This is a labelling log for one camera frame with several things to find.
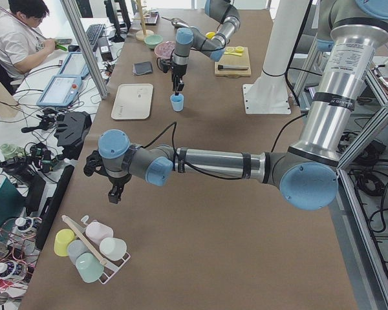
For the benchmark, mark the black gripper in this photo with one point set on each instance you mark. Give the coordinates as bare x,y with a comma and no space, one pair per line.
117,181
178,70

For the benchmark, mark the light blue plastic cup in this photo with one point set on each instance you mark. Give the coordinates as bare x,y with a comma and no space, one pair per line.
177,102

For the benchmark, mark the pink bowl of ice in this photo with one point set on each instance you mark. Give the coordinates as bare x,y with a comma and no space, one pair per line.
164,50

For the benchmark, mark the pink plastic cup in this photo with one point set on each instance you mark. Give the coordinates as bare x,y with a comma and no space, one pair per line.
97,231

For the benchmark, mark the white plastic cup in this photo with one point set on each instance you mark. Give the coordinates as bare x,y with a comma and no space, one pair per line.
113,248

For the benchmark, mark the wooden cup tree stand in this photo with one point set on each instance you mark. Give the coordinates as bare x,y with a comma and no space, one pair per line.
144,32

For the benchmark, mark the steel ice scoop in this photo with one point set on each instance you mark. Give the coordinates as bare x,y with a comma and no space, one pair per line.
176,22

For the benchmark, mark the grey plastic cup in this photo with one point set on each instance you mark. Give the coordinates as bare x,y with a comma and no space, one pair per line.
75,249

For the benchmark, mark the yellow plastic cup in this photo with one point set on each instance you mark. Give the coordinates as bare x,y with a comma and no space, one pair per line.
62,240

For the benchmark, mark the mint plastic cup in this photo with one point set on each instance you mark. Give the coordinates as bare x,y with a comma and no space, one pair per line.
89,267

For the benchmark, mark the dark grey folded cloth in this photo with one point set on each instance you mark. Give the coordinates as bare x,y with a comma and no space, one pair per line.
142,68

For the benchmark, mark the steel muddler black tip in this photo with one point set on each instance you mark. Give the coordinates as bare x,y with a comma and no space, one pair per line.
232,67

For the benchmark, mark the cream rabbit tray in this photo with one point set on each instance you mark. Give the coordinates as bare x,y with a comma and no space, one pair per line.
132,101

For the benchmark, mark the mint green bowl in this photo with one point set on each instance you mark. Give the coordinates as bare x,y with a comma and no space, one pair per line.
153,40

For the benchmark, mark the wooden cutting board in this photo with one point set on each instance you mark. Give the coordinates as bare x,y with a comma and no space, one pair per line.
234,60

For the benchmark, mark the yellow plastic knife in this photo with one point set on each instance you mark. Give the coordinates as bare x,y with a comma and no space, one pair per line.
233,54

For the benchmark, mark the yellow lemon far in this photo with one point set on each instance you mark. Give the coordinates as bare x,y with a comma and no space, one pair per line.
210,35

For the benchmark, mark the lemon slice upper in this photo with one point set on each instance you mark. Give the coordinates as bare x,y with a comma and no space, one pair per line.
239,49

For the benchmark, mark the black monitor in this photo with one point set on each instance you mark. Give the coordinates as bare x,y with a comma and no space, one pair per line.
117,14

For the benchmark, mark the black keyboard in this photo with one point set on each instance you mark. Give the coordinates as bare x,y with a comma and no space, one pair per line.
94,32

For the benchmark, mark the blue teach pendant far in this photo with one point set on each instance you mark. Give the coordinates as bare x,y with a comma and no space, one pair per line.
75,65

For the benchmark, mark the blue teach pendant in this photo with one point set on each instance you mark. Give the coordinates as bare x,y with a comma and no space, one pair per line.
75,65
60,91

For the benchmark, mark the blue teach pendant near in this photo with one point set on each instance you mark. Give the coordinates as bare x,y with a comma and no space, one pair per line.
60,91

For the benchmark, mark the seated person white shirt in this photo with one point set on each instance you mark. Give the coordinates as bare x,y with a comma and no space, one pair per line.
21,47

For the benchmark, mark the white wire cup rack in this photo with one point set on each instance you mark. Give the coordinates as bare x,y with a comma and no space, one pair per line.
96,254

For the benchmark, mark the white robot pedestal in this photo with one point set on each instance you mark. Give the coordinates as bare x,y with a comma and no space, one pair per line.
268,94

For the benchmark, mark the aluminium frame post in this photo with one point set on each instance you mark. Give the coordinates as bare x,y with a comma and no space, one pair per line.
73,16

